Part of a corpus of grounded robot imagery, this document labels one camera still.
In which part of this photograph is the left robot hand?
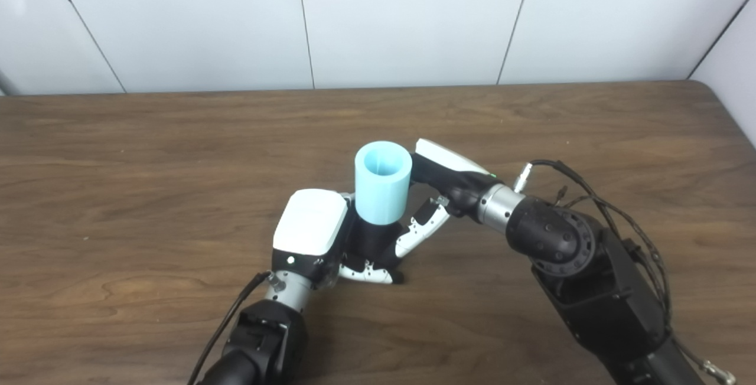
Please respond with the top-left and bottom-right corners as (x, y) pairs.
(271, 189), (406, 286)

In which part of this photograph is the light-blue hose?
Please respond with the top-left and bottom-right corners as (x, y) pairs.
(354, 141), (413, 226)

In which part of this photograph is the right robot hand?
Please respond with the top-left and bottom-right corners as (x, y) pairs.
(395, 138), (503, 259)

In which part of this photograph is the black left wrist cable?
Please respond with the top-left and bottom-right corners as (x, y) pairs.
(188, 271), (285, 385)

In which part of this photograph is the black nozzle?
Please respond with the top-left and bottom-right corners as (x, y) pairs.
(344, 217), (408, 273)

